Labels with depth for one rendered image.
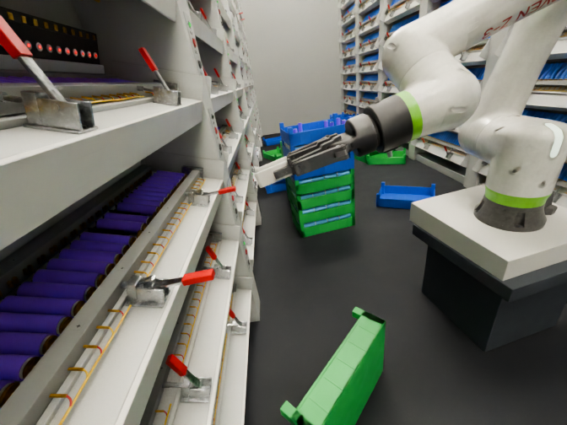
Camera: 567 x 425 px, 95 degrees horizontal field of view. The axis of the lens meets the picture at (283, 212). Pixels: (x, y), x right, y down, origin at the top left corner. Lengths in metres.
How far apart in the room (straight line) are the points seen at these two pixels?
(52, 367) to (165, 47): 0.59
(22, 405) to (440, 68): 0.65
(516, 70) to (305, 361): 0.95
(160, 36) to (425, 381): 1.03
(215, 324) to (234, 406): 0.20
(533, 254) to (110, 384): 0.78
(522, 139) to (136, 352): 0.79
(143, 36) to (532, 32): 0.87
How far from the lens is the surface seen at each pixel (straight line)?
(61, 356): 0.30
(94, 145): 0.27
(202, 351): 0.53
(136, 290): 0.34
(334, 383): 0.63
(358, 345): 0.68
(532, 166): 0.80
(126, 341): 0.32
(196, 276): 0.32
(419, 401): 0.87
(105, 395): 0.30
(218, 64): 1.38
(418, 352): 0.94
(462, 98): 0.56
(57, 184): 0.24
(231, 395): 0.70
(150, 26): 0.71
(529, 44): 0.94
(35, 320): 0.34
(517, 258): 0.77
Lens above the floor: 0.75
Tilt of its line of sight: 27 degrees down
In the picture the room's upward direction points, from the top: 9 degrees counter-clockwise
